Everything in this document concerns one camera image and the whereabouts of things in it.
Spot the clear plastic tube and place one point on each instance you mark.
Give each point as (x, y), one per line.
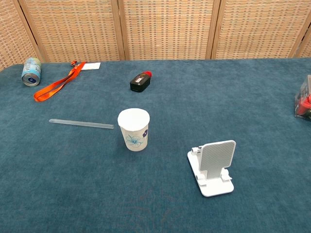
(80, 123)

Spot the white floral paper cup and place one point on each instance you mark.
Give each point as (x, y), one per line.
(135, 131)

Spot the black device with red cap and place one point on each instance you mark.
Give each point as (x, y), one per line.
(139, 81)

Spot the white phone stand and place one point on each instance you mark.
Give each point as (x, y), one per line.
(213, 167)

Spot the white badge card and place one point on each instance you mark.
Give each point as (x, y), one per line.
(91, 65)

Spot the woven rattan folding screen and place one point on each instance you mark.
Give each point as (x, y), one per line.
(155, 29)

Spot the light blue drink can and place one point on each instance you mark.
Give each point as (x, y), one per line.
(31, 71)

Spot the clear box with red item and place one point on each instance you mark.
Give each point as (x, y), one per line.
(303, 100)

